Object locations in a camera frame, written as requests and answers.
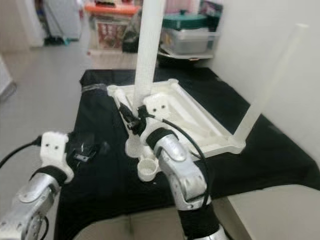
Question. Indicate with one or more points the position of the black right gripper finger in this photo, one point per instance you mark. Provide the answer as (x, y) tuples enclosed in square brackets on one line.
[(126, 115)]

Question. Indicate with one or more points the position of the white plastic children table top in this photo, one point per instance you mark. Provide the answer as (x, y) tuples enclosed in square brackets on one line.
[(185, 107)]

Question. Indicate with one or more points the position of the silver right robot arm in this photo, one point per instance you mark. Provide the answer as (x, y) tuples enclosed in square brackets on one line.
[(180, 170)]

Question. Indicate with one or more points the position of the clear tape strip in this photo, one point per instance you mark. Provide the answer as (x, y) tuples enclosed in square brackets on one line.
[(94, 88)]

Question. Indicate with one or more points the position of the black tablecloth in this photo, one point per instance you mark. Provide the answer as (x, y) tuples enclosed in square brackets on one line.
[(105, 200)]

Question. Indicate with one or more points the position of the beige low bench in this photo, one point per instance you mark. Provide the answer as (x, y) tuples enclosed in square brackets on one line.
[(112, 60)]

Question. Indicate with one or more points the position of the black wok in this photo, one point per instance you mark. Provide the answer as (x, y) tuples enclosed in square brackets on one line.
[(180, 61)]

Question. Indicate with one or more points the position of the black bag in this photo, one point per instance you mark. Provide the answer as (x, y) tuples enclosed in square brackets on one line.
[(132, 37)]

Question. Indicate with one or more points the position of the orange-lidded clear storage box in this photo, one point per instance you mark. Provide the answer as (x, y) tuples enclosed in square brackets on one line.
[(110, 35)]

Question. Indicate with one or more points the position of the clear plastic storage box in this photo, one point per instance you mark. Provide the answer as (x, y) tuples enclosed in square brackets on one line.
[(190, 41)]

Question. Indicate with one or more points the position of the white fridge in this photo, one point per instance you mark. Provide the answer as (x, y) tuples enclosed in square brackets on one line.
[(65, 17)]

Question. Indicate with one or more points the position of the beige door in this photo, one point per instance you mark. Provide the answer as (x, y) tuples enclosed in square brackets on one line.
[(25, 22)]

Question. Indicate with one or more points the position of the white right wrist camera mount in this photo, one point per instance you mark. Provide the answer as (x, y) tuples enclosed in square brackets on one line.
[(157, 106)]

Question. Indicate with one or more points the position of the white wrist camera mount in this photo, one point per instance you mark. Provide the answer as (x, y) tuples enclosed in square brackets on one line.
[(157, 106), (56, 147)]

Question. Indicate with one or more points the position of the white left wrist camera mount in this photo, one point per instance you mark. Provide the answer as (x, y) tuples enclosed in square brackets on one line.
[(56, 147)]

